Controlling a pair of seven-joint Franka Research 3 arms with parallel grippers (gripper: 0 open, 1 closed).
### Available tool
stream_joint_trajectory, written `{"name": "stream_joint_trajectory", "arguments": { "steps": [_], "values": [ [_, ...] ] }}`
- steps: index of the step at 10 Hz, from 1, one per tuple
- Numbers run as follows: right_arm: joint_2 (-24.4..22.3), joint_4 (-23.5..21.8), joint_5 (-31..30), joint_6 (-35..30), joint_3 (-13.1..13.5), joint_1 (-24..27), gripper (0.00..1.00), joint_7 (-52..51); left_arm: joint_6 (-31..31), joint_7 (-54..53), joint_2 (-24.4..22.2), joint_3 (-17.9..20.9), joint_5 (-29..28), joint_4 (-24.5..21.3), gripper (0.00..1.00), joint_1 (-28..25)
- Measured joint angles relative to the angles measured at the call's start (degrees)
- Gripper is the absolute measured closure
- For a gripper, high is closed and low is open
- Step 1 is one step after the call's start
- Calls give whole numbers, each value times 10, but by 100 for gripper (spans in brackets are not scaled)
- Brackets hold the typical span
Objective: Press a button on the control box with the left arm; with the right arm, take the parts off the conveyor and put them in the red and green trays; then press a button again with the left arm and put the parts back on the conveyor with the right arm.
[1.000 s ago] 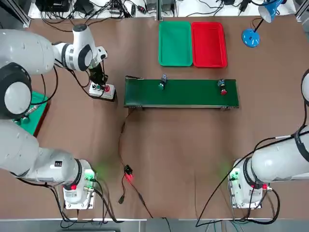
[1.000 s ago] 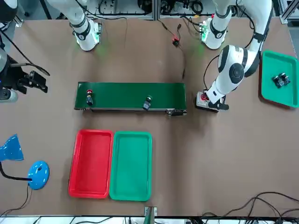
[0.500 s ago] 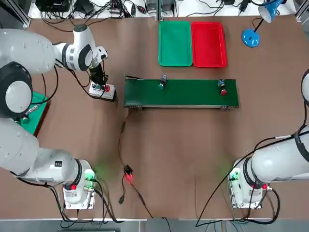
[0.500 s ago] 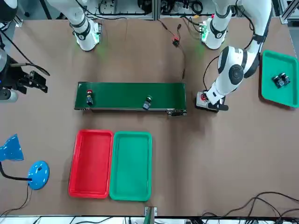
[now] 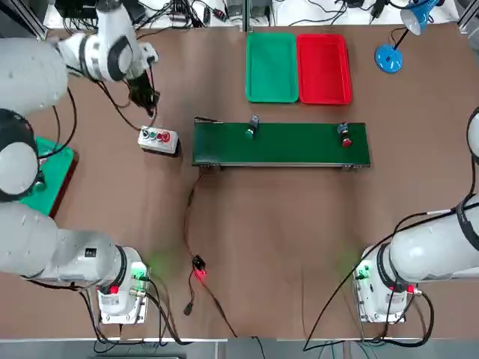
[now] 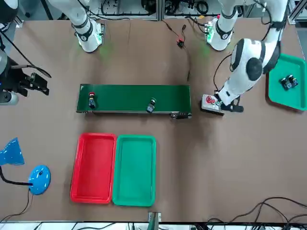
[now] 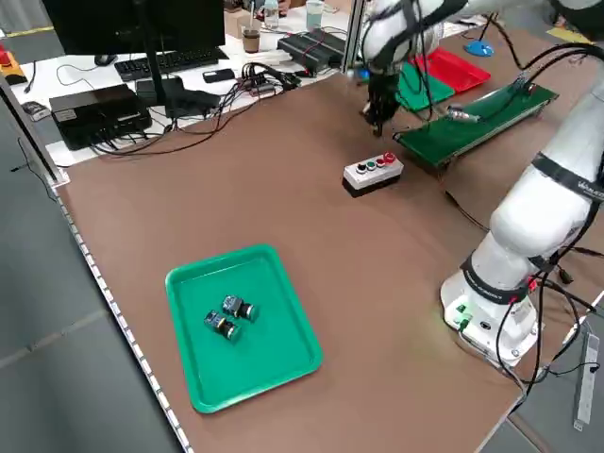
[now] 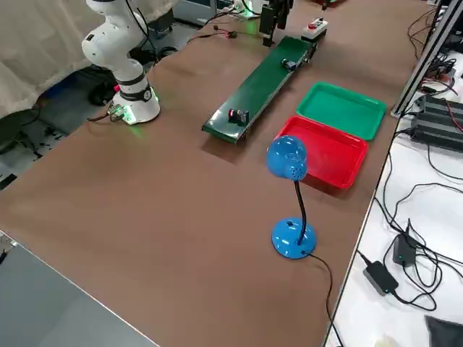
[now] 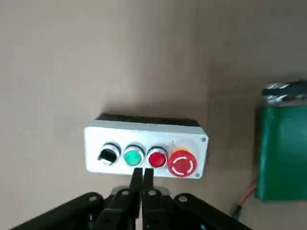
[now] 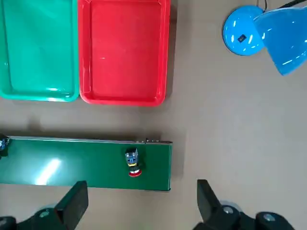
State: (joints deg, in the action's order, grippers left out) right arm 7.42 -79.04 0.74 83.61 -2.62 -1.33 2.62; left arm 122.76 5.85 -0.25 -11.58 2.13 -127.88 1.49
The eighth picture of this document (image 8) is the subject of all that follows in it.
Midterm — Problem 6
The red plastic tray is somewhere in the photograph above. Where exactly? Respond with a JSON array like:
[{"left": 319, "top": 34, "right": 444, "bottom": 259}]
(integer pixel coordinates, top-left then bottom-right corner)
[{"left": 273, "top": 115, "right": 370, "bottom": 190}]

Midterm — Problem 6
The aluminium frame post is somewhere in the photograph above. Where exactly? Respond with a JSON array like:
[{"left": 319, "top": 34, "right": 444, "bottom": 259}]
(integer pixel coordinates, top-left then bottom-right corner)
[{"left": 391, "top": 0, "right": 463, "bottom": 117}]

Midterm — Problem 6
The black finned power supply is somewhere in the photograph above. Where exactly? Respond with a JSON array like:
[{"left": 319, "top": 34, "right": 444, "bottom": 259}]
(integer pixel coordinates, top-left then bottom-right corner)
[
  {"left": 418, "top": 93, "right": 463, "bottom": 122},
  {"left": 411, "top": 110, "right": 463, "bottom": 153}
]

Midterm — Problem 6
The grey push-button control box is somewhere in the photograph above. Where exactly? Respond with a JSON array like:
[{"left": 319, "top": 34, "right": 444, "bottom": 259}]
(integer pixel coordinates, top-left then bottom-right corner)
[{"left": 300, "top": 17, "right": 329, "bottom": 43}]

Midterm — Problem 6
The red-capped push button part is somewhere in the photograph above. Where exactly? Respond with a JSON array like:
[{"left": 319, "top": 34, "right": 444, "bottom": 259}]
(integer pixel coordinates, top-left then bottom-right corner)
[{"left": 228, "top": 108, "right": 250, "bottom": 124}]

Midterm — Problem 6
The blue desk lamp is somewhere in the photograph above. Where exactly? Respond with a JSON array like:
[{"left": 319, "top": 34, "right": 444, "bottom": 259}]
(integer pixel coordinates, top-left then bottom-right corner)
[{"left": 266, "top": 134, "right": 320, "bottom": 261}]

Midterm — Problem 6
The grey metal panel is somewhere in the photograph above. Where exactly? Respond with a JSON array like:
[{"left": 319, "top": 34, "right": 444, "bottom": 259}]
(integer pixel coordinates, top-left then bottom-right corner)
[{"left": 0, "top": 229, "right": 160, "bottom": 347}]

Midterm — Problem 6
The red and black conveyor cable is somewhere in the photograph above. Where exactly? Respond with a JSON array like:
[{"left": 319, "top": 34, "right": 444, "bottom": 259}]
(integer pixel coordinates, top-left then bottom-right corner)
[{"left": 186, "top": 23, "right": 239, "bottom": 46}]

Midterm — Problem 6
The black cloth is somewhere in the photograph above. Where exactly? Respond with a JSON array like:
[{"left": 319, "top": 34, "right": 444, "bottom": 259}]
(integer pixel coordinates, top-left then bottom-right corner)
[{"left": 424, "top": 313, "right": 463, "bottom": 347}]

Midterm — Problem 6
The black lamp cable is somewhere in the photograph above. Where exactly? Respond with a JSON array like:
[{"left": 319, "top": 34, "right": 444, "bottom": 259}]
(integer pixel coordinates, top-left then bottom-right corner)
[{"left": 307, "top": 251, "right": 344, "bottom": 347}]

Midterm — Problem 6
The green plastic tray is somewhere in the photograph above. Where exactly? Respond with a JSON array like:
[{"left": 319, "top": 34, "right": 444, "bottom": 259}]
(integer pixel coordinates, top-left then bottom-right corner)
[{"left": 296, "top": 82, "right": 388, "bottom": 142}]

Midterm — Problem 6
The green belt conveyor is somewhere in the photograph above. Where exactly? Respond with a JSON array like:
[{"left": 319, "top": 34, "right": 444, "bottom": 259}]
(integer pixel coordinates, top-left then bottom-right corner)
[{"left": 201, "top": 35, "right": 320, "bottom": 147}]

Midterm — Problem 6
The black power adapter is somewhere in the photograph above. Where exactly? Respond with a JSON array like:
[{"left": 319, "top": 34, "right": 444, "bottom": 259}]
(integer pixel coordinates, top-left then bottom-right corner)
[
  {"left": 392, "top": 230, "right": 418, "bottom": 269},
  {"left": 362, "top": 260, "right": 400, "bottom": 296}
]

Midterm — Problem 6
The black arm base cable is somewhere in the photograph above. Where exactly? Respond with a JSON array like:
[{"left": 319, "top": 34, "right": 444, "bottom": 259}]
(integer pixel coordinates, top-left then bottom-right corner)
[{"left": 86, "top": 103, "right": 122, "bottom": 123}]

